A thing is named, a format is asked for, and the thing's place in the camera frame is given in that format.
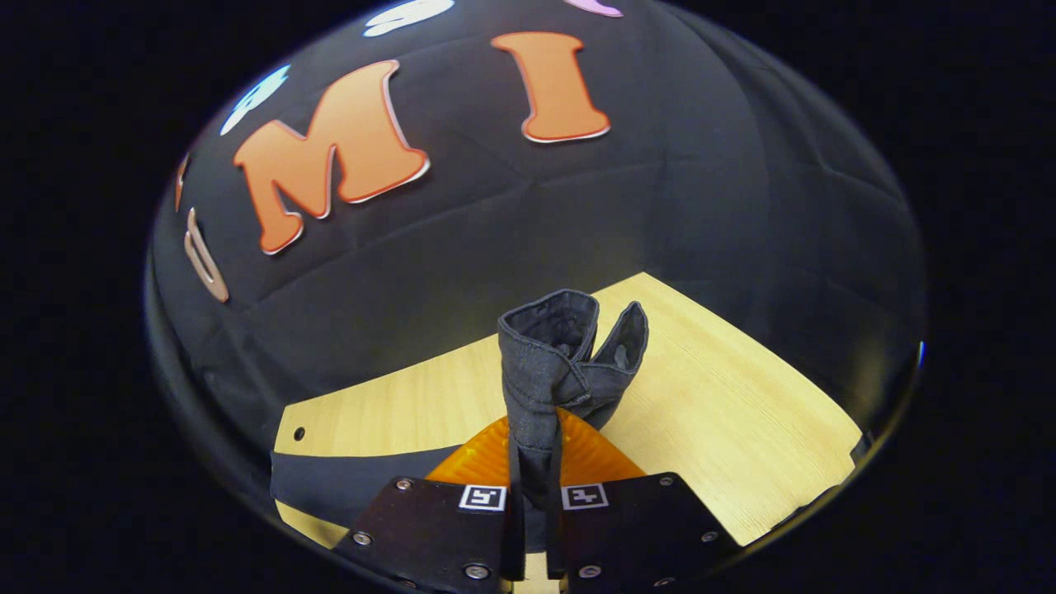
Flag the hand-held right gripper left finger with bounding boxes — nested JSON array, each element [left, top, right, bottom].
[[333, 412, 526, 594]]

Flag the black backdrop cloth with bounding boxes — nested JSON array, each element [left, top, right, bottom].
[[147, 0, 926, 529]]

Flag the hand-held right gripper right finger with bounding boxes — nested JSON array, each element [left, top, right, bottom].
[[548, 408, 744, 594]]

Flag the dark grey jeans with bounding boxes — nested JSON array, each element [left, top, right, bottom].
[[270, 288, 651, 555]]

